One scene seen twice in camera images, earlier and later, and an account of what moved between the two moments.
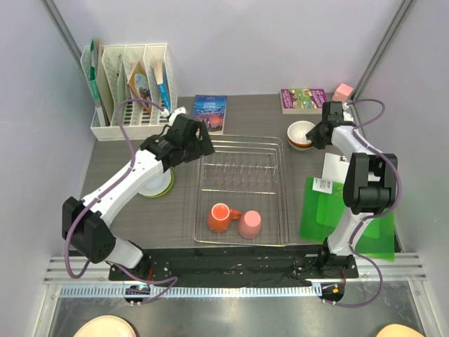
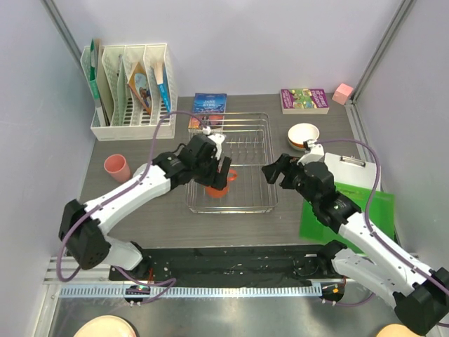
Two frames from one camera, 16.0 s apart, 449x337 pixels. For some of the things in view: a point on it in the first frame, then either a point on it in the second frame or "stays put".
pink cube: x=343 y=93 stays put
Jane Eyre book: x=212 y=108 stays put
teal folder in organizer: x=95 y=86 stays put
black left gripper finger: x=193 y=147 -> x=220 y=180
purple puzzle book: x=306 y=101 stays put
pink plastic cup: x=250 y=224 -> x=117 y=166
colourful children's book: x=139 y=84 stays put
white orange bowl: x=297 y=132 stays put
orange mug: x=219 y=217 -> x=217 y=193
